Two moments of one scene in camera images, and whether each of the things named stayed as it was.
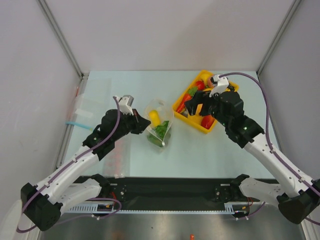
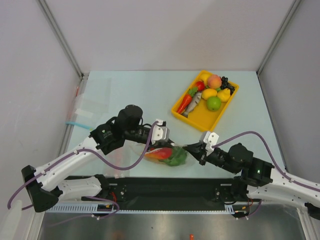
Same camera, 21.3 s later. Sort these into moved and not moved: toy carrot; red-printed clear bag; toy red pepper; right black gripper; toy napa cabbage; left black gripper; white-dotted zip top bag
Moved: toy napa cabbage; white-dotted zip top bag; left black gripper; right black gripper; toy red pepper
Not moved: red-printed clear bag; toy carrot
